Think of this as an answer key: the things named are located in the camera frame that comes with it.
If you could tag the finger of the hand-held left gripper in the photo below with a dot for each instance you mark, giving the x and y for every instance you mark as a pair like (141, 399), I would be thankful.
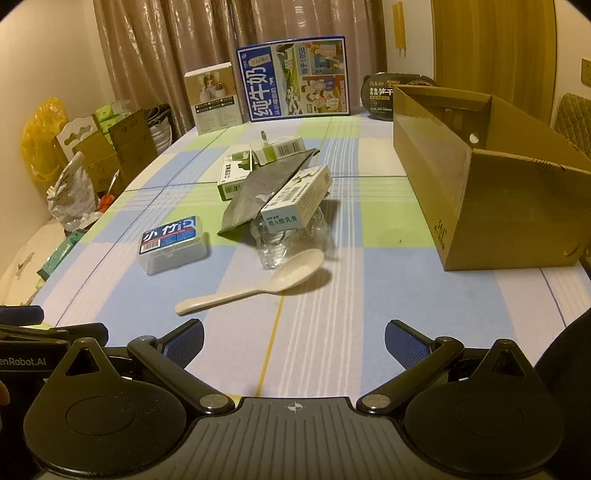
(21, 315)
(69, 333)

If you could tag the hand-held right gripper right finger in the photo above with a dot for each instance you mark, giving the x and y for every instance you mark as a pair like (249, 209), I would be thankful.
(406, 344)

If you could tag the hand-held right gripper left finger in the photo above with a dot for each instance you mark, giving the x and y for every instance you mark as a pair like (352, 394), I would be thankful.
(183, 344)

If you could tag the clear plastic box blue label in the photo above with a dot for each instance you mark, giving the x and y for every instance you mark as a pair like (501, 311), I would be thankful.
(173, 244)

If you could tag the white speckled spoon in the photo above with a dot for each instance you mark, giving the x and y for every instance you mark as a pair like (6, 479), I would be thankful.
(286, 277)

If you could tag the crushed clear plastic bottle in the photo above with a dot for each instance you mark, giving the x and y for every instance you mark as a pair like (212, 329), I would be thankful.
(295, 242)

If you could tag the brown cardboard box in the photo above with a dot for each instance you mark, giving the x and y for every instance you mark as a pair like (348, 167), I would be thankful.
(503, 207)

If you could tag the dark foil bag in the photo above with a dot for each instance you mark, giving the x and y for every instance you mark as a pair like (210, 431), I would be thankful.
(258, 194)

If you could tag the green white medicine box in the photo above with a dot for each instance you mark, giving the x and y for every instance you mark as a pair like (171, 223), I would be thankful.
(233, 177)

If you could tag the white cream tube box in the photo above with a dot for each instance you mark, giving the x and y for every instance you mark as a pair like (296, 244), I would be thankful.
(298, 196)

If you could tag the white blue medicine box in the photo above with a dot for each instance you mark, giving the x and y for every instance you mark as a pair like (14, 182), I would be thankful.
(279, 150)

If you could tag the checkered cloth desktop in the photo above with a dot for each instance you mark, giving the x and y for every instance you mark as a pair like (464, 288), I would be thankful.
(369, 300)

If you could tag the person's left hand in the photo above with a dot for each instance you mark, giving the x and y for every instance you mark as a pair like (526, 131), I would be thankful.
(3, 394)

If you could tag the teal green packets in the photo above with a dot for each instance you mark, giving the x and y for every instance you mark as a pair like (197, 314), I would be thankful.
(57, 256)

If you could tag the white crumpled plastic bag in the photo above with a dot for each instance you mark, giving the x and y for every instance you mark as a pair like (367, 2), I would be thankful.
(71, 194)

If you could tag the yellow plastic bag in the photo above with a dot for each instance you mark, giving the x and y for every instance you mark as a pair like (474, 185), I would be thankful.
(39, 143)

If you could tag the carton with white insert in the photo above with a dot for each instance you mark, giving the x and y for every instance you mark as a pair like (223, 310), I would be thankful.
(92, 157)

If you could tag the brown storage carton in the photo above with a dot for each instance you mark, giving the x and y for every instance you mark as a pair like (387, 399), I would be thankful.
(134, 138)

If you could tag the striped paper bag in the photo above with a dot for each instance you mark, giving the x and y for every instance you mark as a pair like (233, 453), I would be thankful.
(159, 131)

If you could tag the stack of green tissue packs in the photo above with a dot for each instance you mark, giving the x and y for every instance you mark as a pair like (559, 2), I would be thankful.
(111, 115)

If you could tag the black instant rice bowl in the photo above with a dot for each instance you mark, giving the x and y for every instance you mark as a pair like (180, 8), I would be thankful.
(381, 99)

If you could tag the beige humidifier box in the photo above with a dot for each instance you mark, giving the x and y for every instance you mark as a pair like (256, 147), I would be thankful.
(214, 99)

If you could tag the large blue printed milk box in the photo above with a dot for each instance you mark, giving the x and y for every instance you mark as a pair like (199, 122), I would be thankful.
(291, 78)

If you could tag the brown pleated curtain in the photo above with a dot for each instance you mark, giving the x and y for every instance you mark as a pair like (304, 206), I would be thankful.
(161, 46)

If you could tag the yellow wooden door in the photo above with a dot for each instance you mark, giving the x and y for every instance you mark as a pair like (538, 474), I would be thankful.
(485, 41)

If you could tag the yellow wall hanging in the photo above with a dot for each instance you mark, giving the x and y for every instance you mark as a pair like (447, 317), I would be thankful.
(399, 27)

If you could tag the wall socket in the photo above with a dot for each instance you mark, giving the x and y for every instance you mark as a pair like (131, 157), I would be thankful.
(586, 74)

